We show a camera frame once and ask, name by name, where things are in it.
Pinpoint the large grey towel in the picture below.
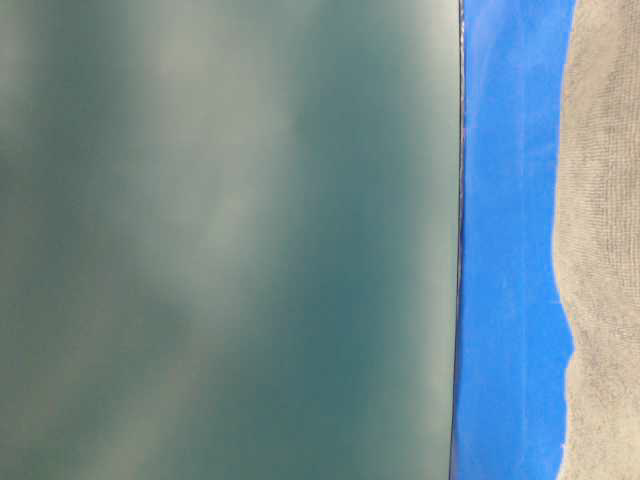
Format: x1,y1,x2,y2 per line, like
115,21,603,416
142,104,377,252
552,1,639,479

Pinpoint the blue table cover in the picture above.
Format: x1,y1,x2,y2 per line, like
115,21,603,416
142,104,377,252
450,1,574,479

